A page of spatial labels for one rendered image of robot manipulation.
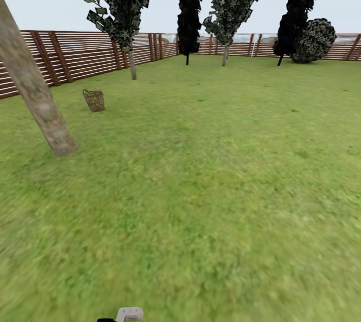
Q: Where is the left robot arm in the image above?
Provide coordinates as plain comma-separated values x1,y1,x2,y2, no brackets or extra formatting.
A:
97,307,143,322

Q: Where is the wicker basket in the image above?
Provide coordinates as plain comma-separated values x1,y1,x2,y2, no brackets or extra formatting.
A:
83,89,105,112

